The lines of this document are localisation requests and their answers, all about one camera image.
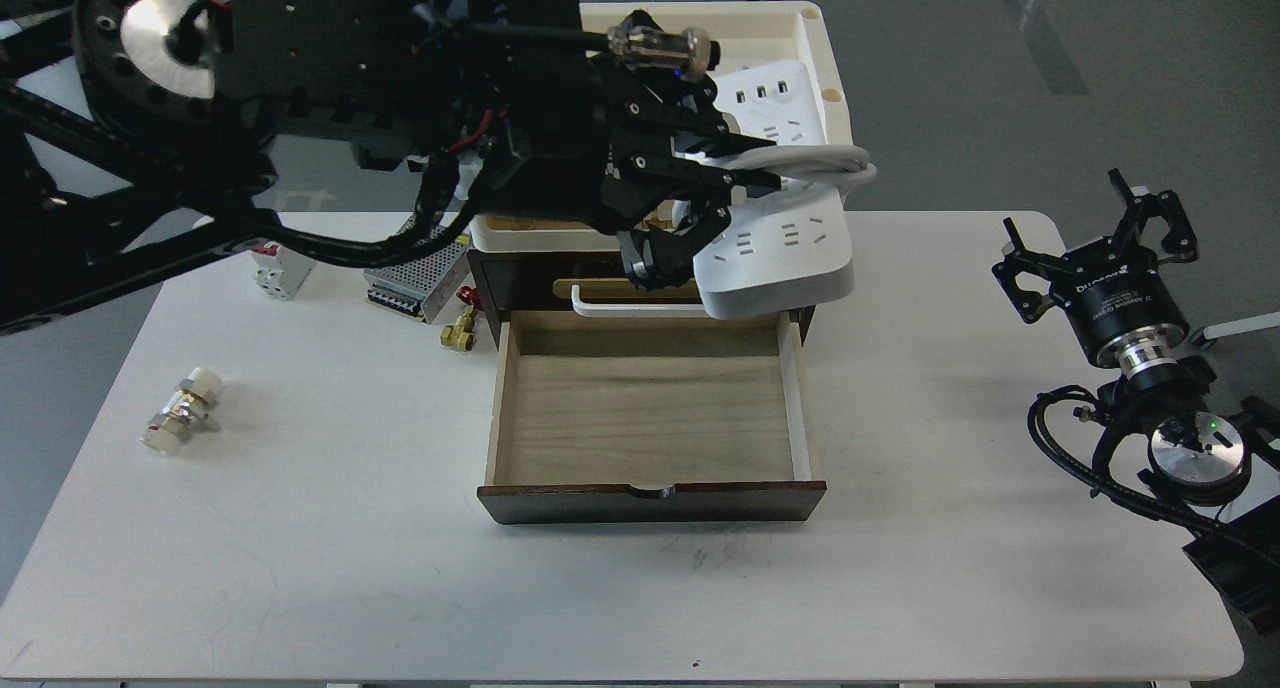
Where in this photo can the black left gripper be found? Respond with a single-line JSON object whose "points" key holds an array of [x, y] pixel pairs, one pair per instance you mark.
{"points": [[550, 157]]}

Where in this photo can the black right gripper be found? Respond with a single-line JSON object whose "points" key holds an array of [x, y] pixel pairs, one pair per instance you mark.
{"points": [[1112, 298]]}

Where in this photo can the white power strip with cable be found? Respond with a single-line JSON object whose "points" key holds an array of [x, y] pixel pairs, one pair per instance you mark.
{"points": [[792, 247]]}

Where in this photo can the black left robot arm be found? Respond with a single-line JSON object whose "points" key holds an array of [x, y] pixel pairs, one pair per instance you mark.
{"points": [[136, 133]]}

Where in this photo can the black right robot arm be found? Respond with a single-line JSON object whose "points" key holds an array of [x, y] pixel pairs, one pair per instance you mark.
{"points": [[1148, 441]]}

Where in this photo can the cream plastic tray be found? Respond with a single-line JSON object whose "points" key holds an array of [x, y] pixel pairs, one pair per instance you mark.
{"points": [[750, 34]]}

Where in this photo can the open wooden drawer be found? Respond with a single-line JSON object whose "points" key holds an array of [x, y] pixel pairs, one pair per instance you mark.
{"points": [[649, 419]]}

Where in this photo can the metal mesh power supply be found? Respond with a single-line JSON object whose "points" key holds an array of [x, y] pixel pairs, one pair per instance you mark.
{"points": [[420, 288]]}

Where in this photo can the white red circuit breaker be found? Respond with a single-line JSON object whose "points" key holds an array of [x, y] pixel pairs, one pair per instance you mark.
{"points": [[280, 272]]}

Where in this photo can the silver white pipe fitting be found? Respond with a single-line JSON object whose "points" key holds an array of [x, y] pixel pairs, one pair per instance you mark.
{"points": [[188, 411]]}

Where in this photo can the white drawer handle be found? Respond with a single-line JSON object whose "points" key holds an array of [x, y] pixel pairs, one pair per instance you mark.
{"points": [[633, 310]]}

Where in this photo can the brass valve red handle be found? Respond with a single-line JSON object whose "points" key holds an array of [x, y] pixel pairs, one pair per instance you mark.
{"points": [[460, 335]]}

